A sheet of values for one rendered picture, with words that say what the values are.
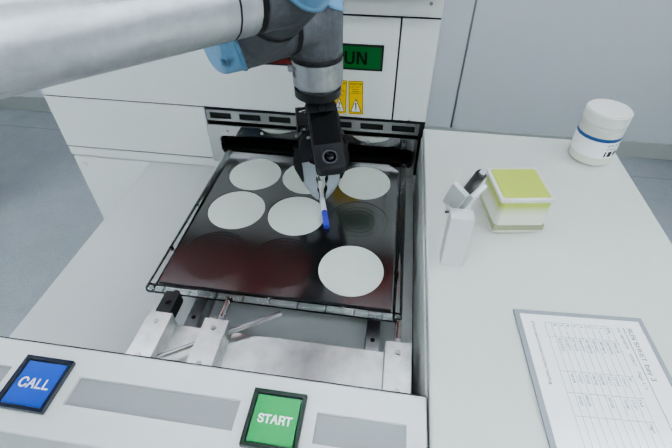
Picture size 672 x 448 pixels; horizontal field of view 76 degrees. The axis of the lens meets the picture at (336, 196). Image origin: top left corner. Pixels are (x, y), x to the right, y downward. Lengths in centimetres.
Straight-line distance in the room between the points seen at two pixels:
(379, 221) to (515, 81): 188
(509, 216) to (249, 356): 40
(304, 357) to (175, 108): 60
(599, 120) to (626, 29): 176
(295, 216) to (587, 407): 48
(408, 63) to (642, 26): 189
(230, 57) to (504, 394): 47
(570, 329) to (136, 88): 87
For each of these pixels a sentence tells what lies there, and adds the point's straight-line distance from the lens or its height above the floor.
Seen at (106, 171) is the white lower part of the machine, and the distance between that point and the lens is 119.
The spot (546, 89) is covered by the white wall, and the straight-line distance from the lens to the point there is 259.
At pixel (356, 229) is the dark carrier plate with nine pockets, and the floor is 90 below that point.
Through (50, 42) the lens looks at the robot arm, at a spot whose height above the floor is 130.
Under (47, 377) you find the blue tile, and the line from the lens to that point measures 58.
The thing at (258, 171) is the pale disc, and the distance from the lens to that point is 86.
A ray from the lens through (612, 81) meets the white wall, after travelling 268.
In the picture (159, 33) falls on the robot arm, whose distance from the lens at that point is 39.
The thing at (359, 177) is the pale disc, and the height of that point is 90.
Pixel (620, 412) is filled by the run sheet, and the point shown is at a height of 97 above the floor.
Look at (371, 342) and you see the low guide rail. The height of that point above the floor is 85.
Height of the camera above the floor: 141
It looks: 40 degrees down
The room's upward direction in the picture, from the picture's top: straight up
